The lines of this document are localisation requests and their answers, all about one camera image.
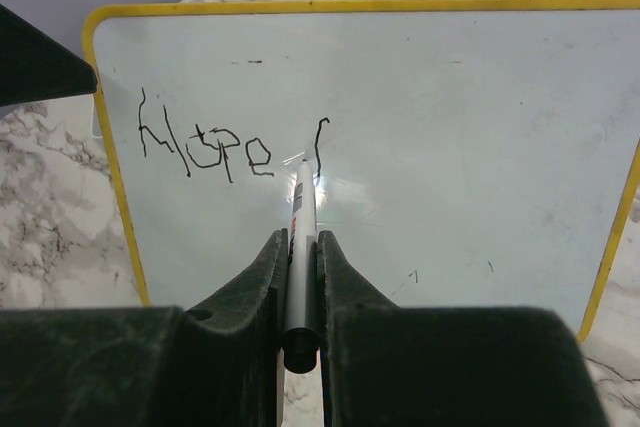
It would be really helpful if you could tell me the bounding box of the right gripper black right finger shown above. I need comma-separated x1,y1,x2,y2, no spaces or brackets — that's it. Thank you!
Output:
317,231,600,426

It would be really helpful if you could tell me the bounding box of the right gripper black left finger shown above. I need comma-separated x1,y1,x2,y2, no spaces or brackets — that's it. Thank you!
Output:
1,230,288,426

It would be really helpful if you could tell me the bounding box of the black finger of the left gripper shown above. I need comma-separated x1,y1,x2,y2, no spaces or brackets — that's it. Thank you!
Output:
0,7,97,107

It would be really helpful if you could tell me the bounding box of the black marker pen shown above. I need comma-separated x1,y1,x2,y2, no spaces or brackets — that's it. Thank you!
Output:
282,160,319,374

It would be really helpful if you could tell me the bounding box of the yellow framed whiteboard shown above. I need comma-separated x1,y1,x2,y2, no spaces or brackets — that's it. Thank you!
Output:
83,0,639,338

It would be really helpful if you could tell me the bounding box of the grey white eraser block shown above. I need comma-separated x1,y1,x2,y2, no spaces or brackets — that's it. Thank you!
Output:
91,104,102,139

